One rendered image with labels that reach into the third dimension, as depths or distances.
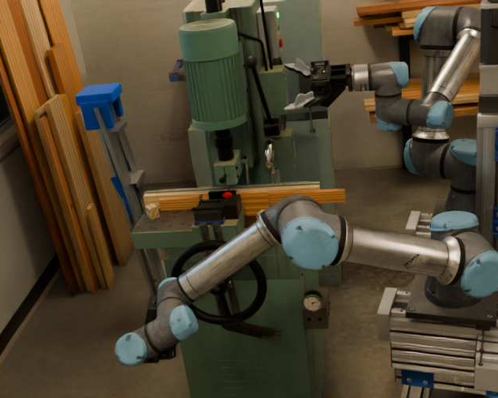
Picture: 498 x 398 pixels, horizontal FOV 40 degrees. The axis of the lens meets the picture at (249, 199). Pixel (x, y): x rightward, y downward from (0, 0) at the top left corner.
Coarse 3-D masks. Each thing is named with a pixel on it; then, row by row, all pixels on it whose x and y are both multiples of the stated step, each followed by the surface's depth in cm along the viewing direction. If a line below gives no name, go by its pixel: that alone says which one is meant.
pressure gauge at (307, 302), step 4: (308, 292) 217; (312, 292) 216; (316, 292) 216; (304, 296) 217; (308, 296) 216; (312, 296) 215; (316, 296) 215; (320, 296) 216; (304, 300) 216; (308, 300) 216; (312, 300) 216; (316, 300) 216; (320, 300) 215; (304, 304) 217; (308, 304) 217; (312, 304) 217; (316, 304) 216; (320, 304) 216; (308, 308) 218; (312, 308) 217; (316, 308) 217; (320, 308) 217
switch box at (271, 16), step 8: (264, 8) 235; (272, 8) 233; (272, 16) 229; (272, 24) 231; (264, 32) 232; (272, 32) 232; (264, 40) 233; (272, 40) 233; (264, 48) 234; (272, 48) 234; (272, 56) 235
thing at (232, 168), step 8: (240, 152) 231; (216, 160) 225; (232, 160) 223; (216, 168) 221; (224, 168) 220; (232, 168) 220; (240, 168) 229; (216, 176) 222; (232, 176) 221; (216, 184) 223; (224, 184) 223; (232, 184) 222
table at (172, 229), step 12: (144, 216) 232; (168, 216) 230; (180, 216) 229; (192, 216) 228; (252, 216) 222; (144, 228) 224; (156, 228) 223; (168, 228) 222; (180, 228) 221; (144, 240) 223; (156, 240) 222; (168, 240) 221; (180, 240) 221; (192, 240) 220
